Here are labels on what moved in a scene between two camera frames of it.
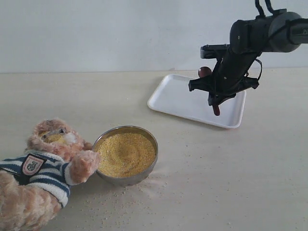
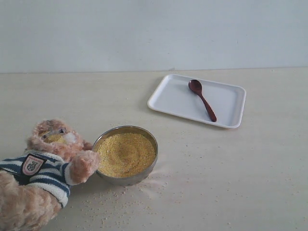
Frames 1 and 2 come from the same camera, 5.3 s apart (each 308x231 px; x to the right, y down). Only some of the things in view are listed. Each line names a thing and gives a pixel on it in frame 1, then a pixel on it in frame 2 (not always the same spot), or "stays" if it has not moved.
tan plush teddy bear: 35,185 stays
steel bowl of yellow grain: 127,155 stays
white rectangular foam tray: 173,96 stays
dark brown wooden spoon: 203,71 -> 196,86
